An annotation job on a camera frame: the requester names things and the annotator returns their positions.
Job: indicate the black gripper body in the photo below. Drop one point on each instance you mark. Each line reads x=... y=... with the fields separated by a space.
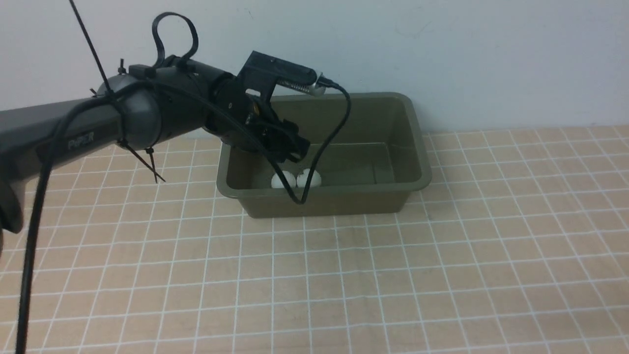
x=278 y=136

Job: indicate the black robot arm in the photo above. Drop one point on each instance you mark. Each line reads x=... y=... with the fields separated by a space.
x=154 y=115

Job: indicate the olive green plastic bin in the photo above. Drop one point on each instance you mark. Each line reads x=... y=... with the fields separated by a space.
x=371 y=167

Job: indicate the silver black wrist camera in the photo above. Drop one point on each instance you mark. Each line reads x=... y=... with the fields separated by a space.
x=262 y=73

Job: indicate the black cable tie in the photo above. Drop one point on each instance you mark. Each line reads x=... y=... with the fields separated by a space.
x=114 y=100

